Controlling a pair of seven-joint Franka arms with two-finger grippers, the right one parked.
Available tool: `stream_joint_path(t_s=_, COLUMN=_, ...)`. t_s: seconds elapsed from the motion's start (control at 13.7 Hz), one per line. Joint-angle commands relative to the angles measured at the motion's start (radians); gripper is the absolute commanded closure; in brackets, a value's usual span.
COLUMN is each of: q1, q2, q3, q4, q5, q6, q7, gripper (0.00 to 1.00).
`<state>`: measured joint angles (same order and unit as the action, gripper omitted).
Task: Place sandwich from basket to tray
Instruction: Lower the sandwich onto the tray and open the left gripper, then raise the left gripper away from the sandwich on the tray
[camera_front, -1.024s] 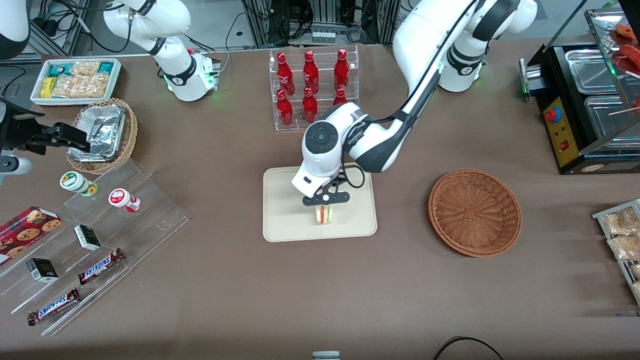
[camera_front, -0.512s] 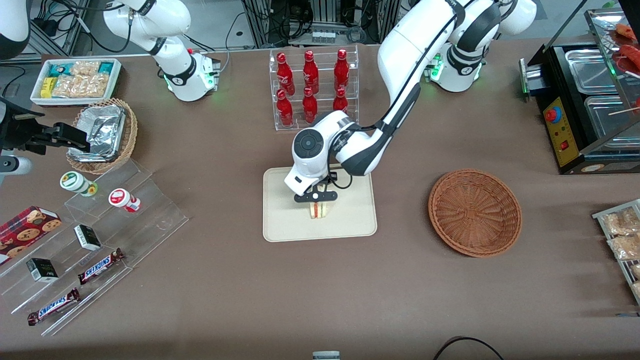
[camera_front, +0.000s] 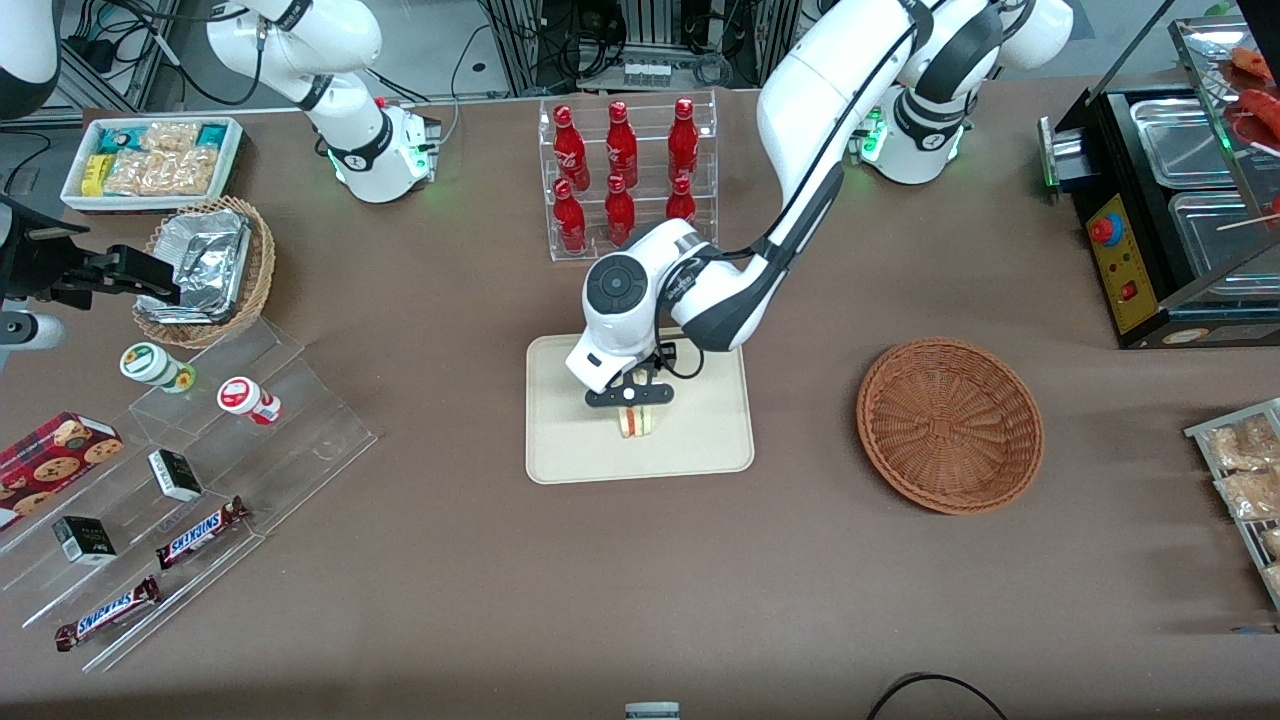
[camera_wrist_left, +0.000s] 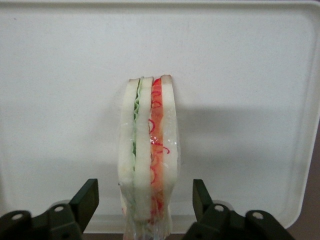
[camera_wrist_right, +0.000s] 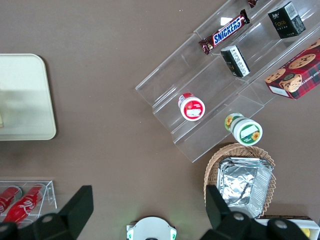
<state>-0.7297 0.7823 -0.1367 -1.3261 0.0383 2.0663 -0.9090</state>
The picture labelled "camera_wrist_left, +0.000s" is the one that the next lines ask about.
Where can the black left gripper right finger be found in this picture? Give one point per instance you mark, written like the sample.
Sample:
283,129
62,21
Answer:
225,222

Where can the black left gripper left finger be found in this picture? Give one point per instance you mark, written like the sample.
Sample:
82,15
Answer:
62,220

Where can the beige plastic tray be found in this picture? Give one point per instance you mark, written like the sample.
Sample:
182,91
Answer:
75,75

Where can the triangle sandwich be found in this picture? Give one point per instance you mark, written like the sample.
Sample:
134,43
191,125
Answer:
140,140

